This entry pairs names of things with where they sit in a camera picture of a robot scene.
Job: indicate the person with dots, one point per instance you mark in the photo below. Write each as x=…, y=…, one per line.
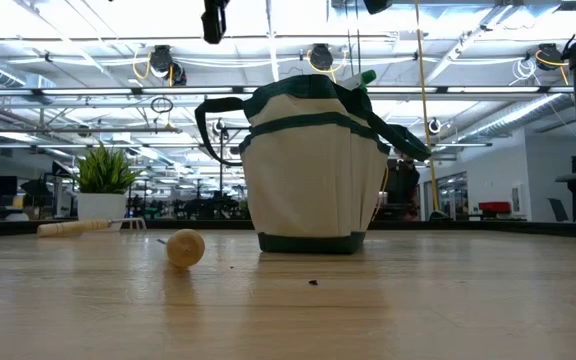
x=404, y=190

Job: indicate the black table clamp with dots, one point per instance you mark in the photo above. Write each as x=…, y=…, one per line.
x=439, y=216

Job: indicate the green plant in white pot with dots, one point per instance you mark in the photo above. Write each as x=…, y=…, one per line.
x=102, y=210

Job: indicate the long ceiling light strip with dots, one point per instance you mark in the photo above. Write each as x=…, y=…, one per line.
x=493, y=89
x=133, y=91

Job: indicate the cream green canvas gardening bag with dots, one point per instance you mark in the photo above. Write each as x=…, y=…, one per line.
x=308, y=175

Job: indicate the red box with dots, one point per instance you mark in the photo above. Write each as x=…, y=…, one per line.
x=494, y=207

